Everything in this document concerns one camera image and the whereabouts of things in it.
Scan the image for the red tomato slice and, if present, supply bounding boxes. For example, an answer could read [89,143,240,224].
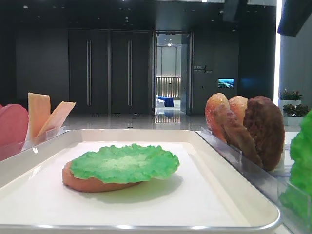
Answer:
[0,104,29,147]

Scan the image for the green lettuce leaf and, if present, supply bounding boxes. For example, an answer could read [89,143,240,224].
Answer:
[69,144,180,184]
[280,112,312,219]

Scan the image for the round bread slice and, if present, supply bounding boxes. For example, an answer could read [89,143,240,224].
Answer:
[62,161,141,193]

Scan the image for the white rectangular tray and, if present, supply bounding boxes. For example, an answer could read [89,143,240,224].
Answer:
[0,129,281,234]

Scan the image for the rear orange bread slice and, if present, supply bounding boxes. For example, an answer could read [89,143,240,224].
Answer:
[229,96,248,129]

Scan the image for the front orange bread slice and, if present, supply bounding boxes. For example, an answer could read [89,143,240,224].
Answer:
[205,93,230,144]

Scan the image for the dark double door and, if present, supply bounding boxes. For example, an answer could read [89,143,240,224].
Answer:
[69,29,152,114]

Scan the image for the dark brown meat patty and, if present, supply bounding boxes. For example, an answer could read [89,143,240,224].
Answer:
[243,96,285,171]

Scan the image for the leaning orange cheese slice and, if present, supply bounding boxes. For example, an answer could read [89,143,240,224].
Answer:
[37,101,76,136]

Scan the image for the lighter brown meat patty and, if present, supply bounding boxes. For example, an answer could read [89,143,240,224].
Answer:
[214,104,263,168]

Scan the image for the clear acrylic rack left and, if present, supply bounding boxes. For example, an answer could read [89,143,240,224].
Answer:
[0,126,68,161]

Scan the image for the wall screen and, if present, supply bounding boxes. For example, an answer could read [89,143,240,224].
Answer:
[218,78,234,89]

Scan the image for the clear acrylic rack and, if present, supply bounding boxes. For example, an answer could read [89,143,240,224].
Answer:
[200,127,312,234]
[0,126,68,161]

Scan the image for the potted plants in planter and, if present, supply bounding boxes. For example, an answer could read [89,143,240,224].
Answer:
[278,89,310,126]

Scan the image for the orange bread slice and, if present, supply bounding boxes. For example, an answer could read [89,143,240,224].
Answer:
[205,93,230,144]
[229,96,248,129]

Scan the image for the upright orange cheese slice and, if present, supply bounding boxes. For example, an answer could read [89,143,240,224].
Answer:
[28,93,51,139]

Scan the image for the blue sofa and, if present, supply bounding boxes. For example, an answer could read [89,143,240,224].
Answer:
[158,96,174,107]

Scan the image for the clear acrylic rack right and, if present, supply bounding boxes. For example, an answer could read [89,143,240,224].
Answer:
[200,127,312,234]

